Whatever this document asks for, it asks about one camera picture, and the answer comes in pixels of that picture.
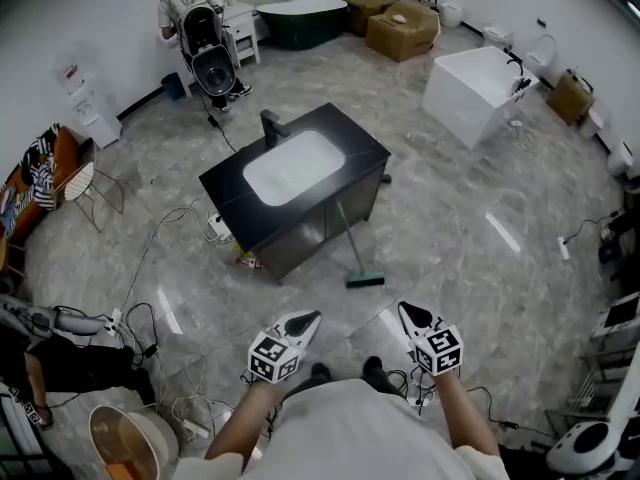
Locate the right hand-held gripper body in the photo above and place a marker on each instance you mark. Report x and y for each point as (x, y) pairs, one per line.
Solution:
(440, 350)

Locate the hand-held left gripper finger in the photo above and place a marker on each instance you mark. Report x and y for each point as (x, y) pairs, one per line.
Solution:
(287, 322)
(310, 332)

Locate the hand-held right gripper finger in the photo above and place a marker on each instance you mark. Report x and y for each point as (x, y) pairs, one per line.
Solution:
(407, 327)
(422, 318)

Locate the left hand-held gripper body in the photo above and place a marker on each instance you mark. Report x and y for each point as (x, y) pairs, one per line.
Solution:
(270, 355)

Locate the person's left forearm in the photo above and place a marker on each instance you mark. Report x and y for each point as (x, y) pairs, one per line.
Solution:
(235, 423)

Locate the person's right forearm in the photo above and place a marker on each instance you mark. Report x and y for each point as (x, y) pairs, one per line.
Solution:
(465, 413)

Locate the person's dark left shoe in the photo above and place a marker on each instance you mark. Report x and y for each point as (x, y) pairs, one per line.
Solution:
(320, 370)

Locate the person's dark shoe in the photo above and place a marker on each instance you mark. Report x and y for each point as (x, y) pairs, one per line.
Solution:
(372, 367)
(320, 370)

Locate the person's dark right shoe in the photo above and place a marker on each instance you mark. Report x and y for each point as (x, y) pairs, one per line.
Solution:
(372, 367)

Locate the clear bottle with red label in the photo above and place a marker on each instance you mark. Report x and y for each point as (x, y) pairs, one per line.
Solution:
(255, 263)

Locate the dark wooden vanity cabinet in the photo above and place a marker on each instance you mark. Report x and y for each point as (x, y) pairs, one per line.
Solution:
(295, 243)

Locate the yellow oil bottle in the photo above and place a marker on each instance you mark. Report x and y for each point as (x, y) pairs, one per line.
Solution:
(241, 251)

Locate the white power strip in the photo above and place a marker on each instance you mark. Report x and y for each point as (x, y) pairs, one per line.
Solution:
(196, 429)
(114, 320)
(564, 249)
(218, 225)

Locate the person's white shirt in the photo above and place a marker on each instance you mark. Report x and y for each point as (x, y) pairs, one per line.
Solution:
(360, 433)

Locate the black power adapter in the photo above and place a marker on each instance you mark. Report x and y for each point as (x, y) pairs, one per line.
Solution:
(150, 350)

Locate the small black floor item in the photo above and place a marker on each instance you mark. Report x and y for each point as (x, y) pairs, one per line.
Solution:
(386, 179)

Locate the round wooden tub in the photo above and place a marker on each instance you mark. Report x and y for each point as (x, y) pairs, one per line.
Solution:
(155, 443)

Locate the white sink basin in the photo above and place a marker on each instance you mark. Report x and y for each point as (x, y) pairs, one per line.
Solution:
(295, 168)

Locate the metal rack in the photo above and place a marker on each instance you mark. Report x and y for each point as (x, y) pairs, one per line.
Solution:
(620, 313)

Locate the orange block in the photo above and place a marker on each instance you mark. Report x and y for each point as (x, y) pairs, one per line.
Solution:
(120, 472)

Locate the black sink faucet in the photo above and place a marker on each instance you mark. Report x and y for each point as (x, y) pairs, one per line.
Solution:
(270, 128)

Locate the grey backpack rig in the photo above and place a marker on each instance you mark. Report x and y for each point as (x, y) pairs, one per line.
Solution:
(210, 68)
(75, 324)

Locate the white square bathtub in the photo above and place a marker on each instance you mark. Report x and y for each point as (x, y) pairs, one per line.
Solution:
(460, 93)

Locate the black bathtub faucet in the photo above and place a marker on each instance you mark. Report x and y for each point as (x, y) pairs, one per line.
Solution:
(522, 85)

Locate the dark waste bin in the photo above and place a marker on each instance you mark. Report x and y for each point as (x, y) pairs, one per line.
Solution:
(172, 88)

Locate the large cardboard box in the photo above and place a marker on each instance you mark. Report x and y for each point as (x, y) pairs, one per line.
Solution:
(400, 43)

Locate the white water dispenser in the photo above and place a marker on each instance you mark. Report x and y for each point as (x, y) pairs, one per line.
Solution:
(95, 118)

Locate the striped black white clothing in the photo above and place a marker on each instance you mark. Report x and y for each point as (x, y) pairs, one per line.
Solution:
(42, 183)

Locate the dark green bathtub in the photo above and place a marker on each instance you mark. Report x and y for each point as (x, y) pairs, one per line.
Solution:
(300, 28)

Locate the colourful clothes pile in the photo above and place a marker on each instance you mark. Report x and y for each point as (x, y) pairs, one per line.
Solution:
(12, 213)

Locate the small pink item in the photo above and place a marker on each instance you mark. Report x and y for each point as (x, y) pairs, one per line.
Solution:
(399, 18)

